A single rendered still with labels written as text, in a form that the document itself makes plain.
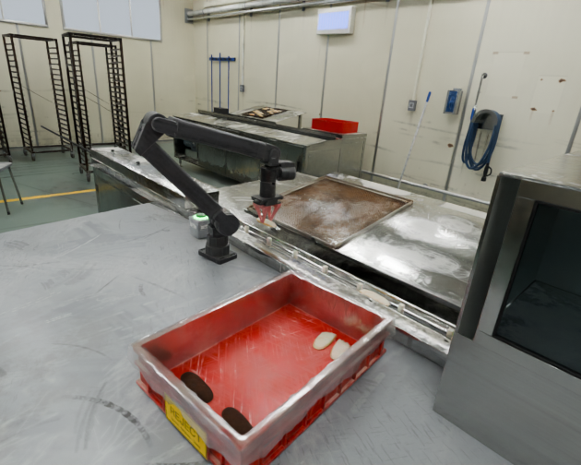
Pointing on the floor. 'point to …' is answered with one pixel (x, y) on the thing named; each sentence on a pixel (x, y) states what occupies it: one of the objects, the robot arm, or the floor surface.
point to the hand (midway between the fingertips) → (266, 220)
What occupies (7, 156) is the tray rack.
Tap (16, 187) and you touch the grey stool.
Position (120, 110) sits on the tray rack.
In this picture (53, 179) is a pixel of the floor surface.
